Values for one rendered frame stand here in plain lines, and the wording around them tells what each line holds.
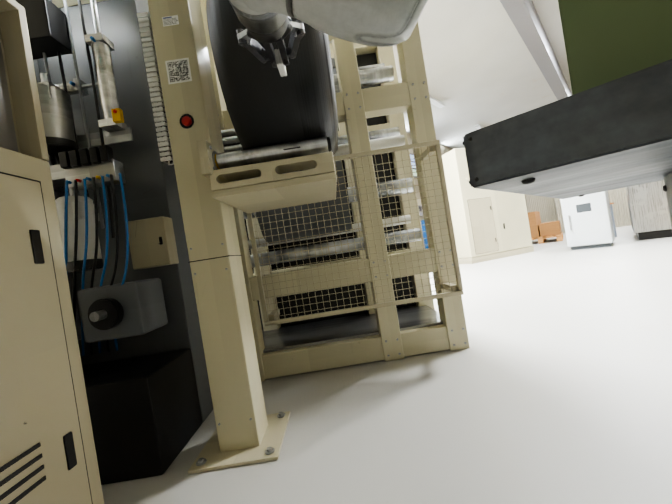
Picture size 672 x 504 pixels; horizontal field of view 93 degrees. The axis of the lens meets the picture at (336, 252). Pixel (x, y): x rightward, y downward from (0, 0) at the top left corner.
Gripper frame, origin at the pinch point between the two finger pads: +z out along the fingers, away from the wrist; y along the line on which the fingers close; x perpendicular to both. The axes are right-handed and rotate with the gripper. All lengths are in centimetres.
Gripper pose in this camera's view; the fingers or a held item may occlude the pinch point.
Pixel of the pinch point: (280, 63)
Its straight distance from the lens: 84.7
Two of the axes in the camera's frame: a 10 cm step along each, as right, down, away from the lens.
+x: 1.6, 9.8, 1.4
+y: -9.9, 1.6, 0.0
